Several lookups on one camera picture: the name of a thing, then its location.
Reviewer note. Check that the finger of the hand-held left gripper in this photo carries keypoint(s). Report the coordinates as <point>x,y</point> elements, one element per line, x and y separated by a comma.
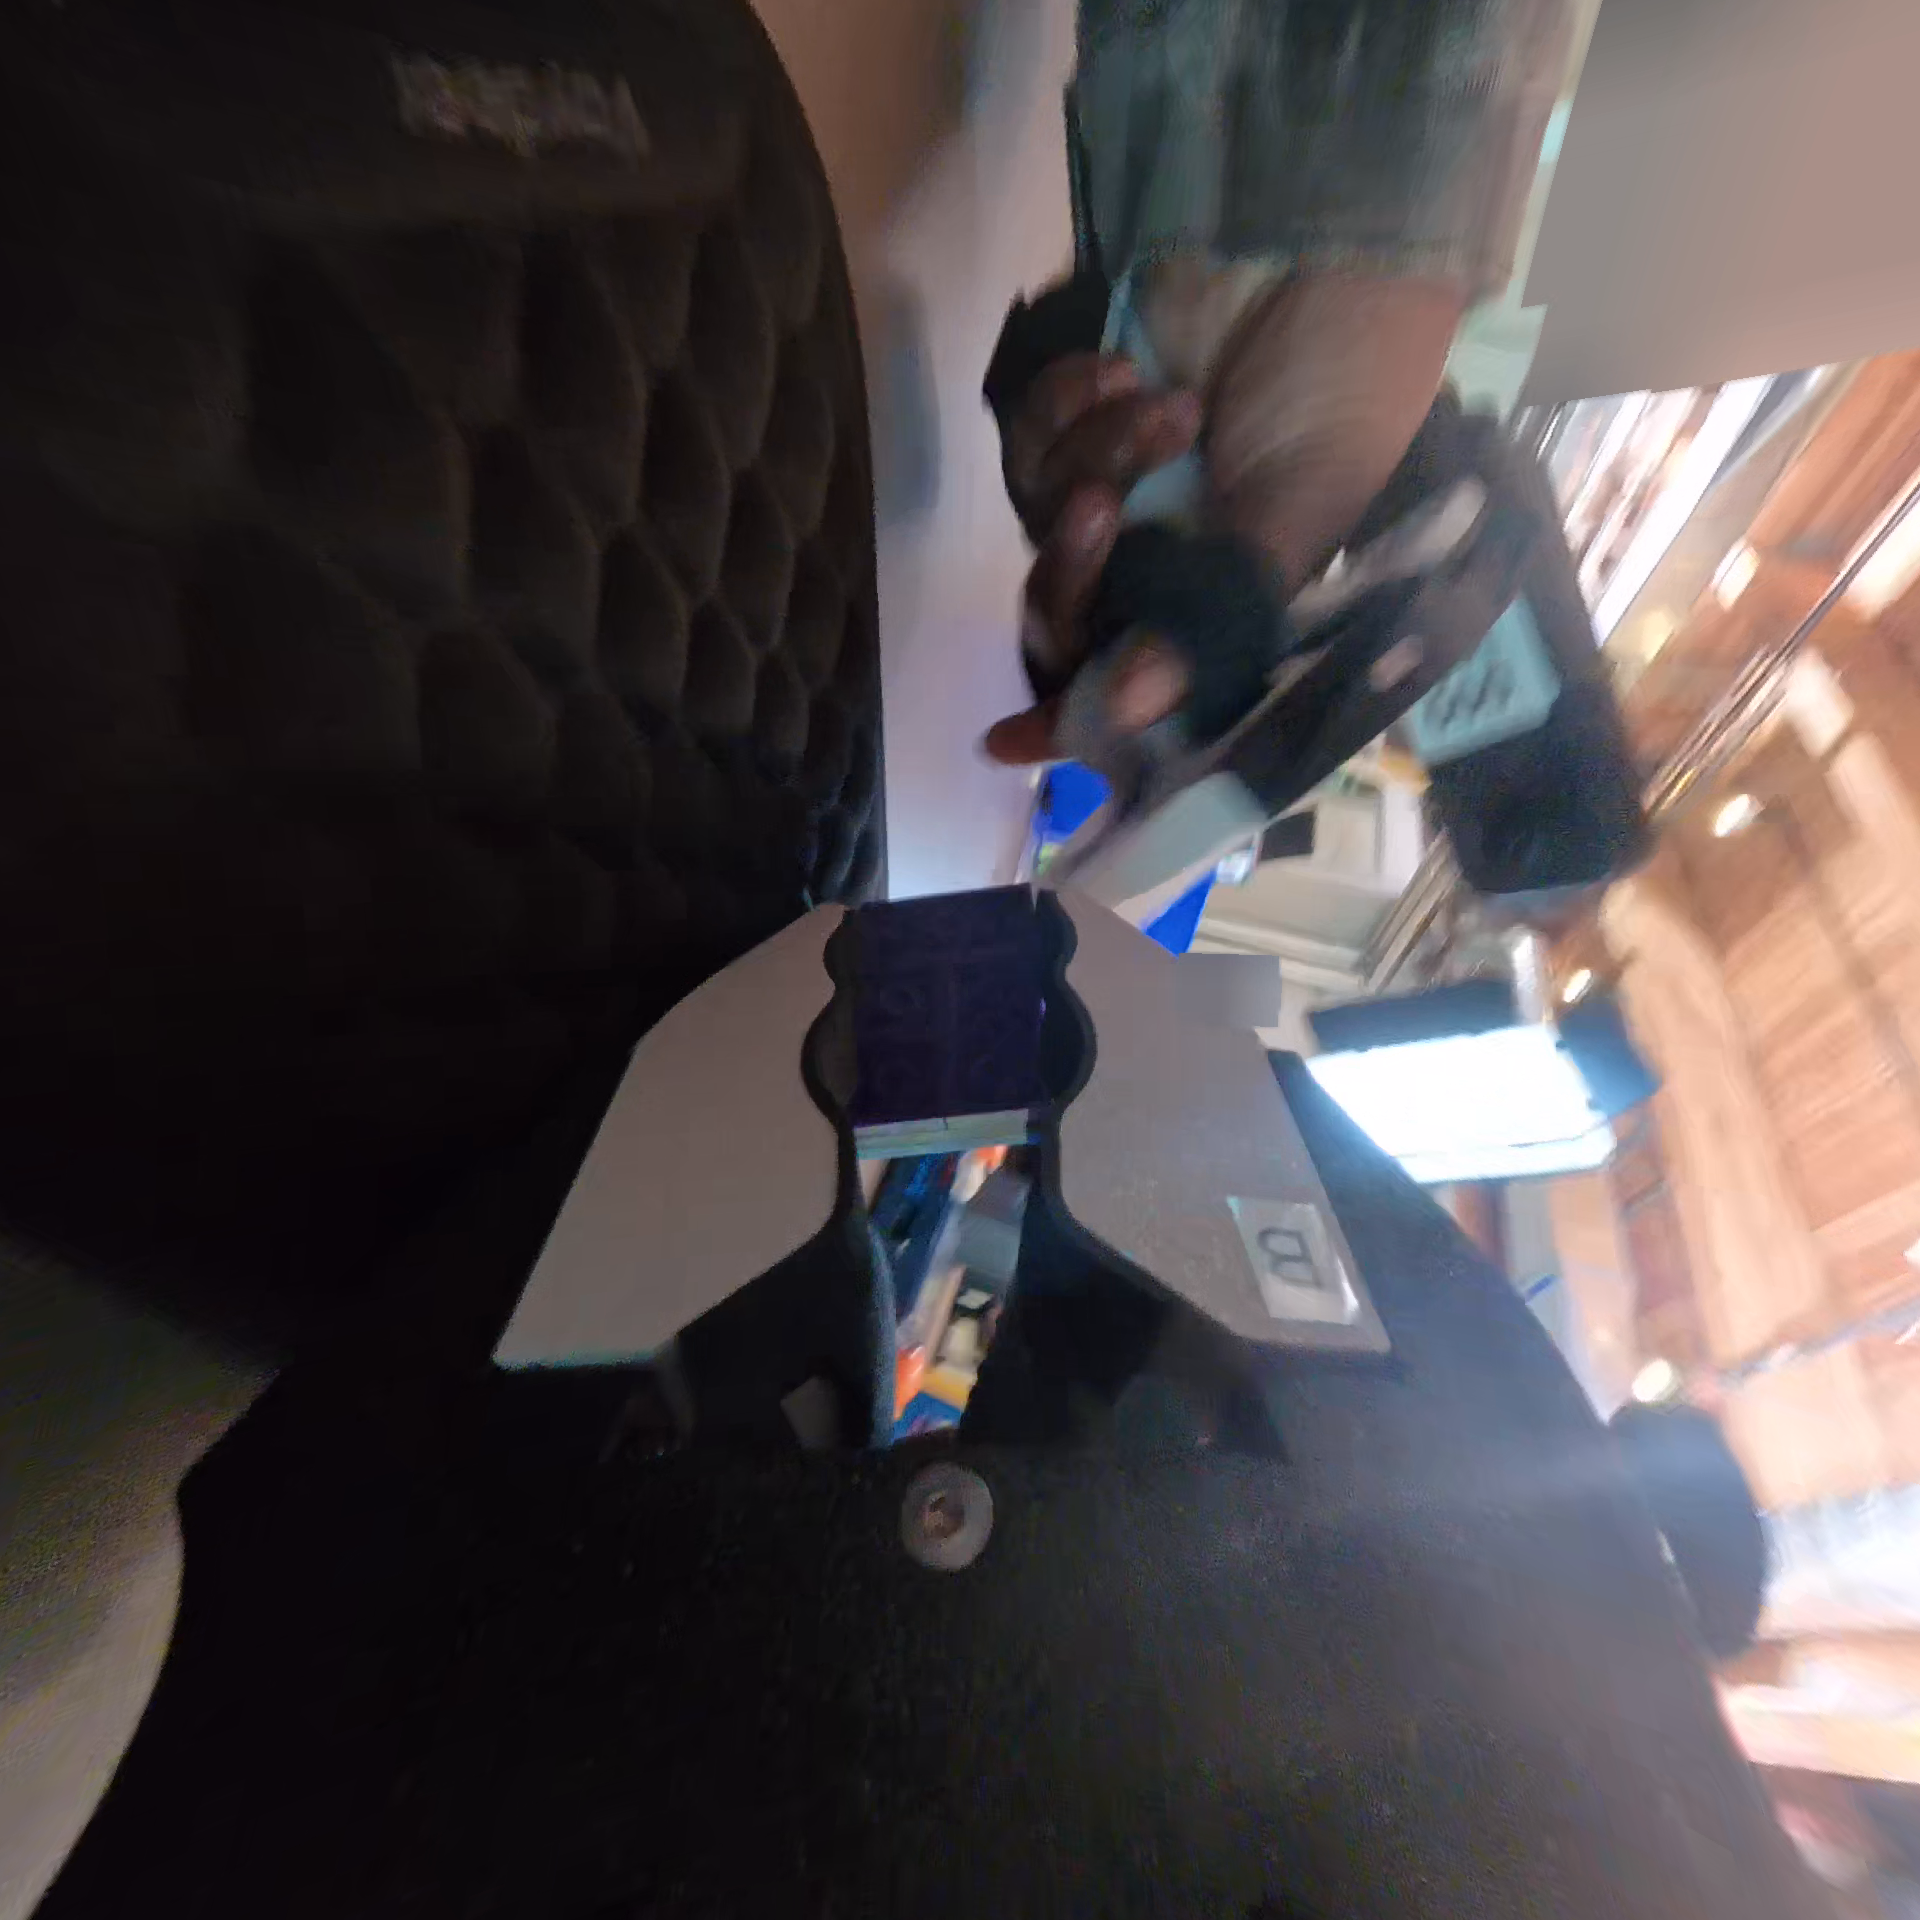
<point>1171,839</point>

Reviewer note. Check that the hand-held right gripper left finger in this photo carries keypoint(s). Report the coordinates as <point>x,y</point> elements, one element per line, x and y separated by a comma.
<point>691,1140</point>

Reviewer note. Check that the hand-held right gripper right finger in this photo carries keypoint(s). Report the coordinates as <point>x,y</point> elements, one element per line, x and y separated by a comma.
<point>1185,1140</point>

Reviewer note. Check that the blue and purple brick assembly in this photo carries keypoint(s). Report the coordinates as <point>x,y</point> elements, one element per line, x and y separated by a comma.
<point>945,1019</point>

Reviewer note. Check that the person's left hand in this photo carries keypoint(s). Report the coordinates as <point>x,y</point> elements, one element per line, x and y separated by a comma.
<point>1080,450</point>

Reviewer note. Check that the black quilted wrist rest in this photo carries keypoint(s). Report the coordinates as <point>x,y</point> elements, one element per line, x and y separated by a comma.
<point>451,523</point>

